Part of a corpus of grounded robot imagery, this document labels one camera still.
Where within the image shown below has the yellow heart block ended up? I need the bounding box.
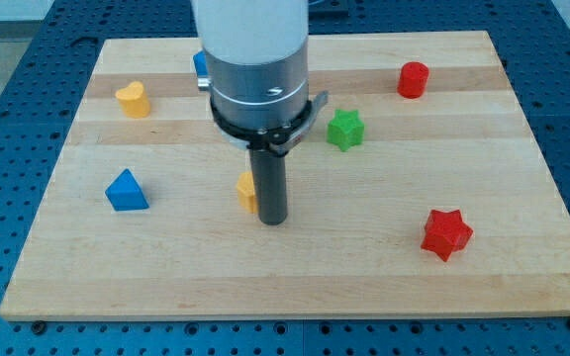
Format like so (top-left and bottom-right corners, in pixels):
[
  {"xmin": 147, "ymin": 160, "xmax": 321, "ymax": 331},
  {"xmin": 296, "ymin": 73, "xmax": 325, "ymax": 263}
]
[{"xmin": 115, "ymin": 81, "xmax": 150, "ymax": 119}]

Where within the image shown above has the red cylinder block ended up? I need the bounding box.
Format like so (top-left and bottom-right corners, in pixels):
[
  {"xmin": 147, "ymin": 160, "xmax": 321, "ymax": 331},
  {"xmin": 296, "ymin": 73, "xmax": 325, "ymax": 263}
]
[{"xmin": 397, "ymin": 61, "xmax": 429, "ymax": 99}]

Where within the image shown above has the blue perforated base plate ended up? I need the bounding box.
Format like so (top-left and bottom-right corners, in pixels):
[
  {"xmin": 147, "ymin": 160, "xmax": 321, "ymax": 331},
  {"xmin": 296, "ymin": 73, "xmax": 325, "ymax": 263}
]
[{"xmin": 0, "ymin": 0, "xmax": 570, "ymax": 355}]

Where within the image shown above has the blue triangle block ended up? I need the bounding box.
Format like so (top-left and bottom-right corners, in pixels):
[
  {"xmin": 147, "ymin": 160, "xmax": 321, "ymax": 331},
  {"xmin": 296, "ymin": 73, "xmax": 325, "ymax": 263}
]
[{"xmin": 105, "ymin": 169, "xmax": 149, "ymax": 212}]

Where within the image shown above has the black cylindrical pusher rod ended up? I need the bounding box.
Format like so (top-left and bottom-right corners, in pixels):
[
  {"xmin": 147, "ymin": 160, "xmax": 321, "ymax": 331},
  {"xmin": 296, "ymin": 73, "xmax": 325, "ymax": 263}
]
[{"xmin": 249, "ymin": 150, "xmax": 288, "ymax": 225}]

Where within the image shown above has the yellow hexagon block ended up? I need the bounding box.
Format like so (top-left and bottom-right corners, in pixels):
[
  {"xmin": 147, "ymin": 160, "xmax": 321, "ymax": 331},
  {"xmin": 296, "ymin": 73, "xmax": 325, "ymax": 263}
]
[{"xmin": 236, "ymin": 171, "xmax": 258, "ymax": 214}]

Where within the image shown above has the wooden board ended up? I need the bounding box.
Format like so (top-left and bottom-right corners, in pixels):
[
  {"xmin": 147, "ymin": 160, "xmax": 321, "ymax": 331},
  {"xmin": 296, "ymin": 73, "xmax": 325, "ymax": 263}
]
[{"xmin": 0, "ymin": 31, "xmax": 570, "ymax": 321}]

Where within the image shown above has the black clamp with metal lever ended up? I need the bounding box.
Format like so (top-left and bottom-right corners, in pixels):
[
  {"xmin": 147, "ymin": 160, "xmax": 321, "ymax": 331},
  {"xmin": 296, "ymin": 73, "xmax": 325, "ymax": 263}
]
[{"xmin": 209, "ymin": 91, "xmax": 329, "ymax": 157}]

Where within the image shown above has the green star block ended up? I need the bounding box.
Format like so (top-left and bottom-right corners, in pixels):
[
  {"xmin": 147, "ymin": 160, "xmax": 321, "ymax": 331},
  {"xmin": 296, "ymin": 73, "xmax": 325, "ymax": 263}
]
[{"xmin": 327, "ymin": 109, "xmax": 365, "ymax": 152}]

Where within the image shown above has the red star block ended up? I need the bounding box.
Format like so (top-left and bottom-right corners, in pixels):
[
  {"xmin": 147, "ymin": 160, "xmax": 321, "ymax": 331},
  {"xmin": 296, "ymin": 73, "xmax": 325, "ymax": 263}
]
[{"xmin": 421, "ymin": 210, "xmax": 474, "ymax": 262}]

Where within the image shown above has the blue block behind arm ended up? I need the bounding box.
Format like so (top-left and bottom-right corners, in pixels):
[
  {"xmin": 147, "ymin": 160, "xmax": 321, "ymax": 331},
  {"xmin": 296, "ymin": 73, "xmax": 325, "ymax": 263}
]
[{"xmin": 193, "ymin": 50, "xmax": 208, "ymax": 77}]

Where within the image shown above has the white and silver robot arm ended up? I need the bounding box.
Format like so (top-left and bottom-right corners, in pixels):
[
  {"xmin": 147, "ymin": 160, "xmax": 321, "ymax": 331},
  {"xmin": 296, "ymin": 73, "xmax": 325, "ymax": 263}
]
[{"xmin": 191, "ymin": 0, "xmax": 309, "ymax": 147}]

